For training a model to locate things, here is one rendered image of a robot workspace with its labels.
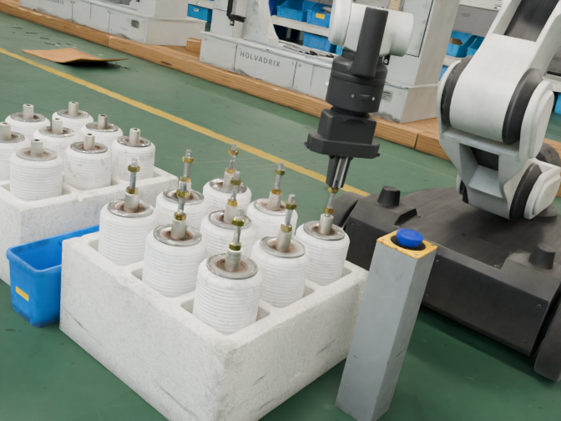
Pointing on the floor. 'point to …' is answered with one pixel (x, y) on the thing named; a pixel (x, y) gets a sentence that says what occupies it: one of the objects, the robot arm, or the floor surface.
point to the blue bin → (39, 276)
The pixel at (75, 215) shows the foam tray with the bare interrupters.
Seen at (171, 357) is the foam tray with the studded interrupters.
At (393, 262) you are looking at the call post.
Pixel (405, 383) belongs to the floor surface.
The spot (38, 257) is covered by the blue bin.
